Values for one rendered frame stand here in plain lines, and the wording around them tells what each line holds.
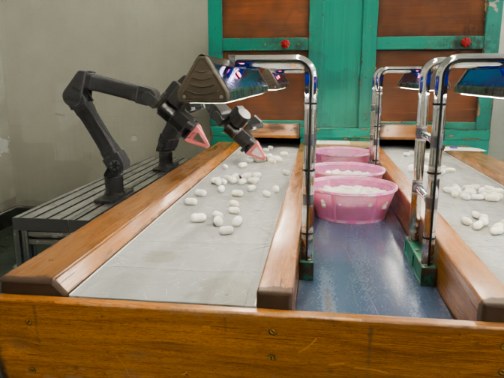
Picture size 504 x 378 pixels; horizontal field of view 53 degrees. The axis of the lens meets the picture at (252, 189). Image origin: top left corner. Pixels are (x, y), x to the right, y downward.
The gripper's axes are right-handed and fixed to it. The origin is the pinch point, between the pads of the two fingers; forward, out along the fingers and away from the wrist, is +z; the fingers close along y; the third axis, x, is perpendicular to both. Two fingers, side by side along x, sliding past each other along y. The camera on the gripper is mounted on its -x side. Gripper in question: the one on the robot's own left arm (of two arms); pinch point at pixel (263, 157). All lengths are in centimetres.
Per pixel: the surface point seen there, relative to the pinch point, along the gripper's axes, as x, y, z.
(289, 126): -11.4, 45.6, 0.6
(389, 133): -41, 44, 38
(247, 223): -3, -87, 5
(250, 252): -6, -108, 7
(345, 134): -26, 50, 24
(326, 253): -11, -88, 23
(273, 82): -27.1, -28.0, -15.7
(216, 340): -2, -134, 9
